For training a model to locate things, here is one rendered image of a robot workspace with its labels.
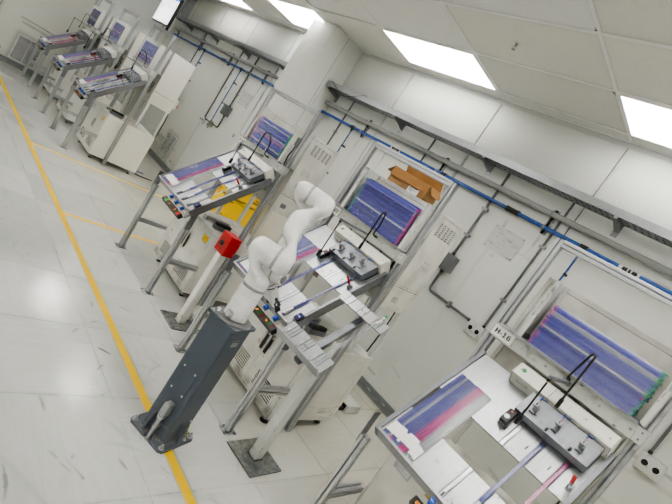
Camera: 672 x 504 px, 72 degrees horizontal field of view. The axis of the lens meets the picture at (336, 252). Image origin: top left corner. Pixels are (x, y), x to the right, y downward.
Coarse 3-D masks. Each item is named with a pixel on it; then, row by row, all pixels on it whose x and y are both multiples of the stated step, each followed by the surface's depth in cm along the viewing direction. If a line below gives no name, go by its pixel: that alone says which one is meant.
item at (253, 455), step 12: (300, 384) 250; (288, 396) 252; (300, 396) 251; (288, 408) 250; (276, 420) 253; (264, 432) 255; (276, 432) 255; (228, 444) 255; (240, 444) 260; (252, 444) 267; (264, 444) 254; (240, 456) 251; (252, 456) 256; (264, 456) 264; (252, 468) 248; (264, 468) 254; (276, 468) 260
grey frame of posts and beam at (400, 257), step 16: (368, 160) 328; (448, 192) 278; (432, 224) 282; (368, 240) 301; (384, 240) 293; (416, 240) 282; (400, 256) 282; (224, 272) 306; (384, 288) 286; (208, 304) 307; (368, 304) 290; (192, 336) 313; (352, 336) 291; (336, 352) 295; (272, 368) 260; (256, 384) 260; (320, 384) 297; (240, 416) 264
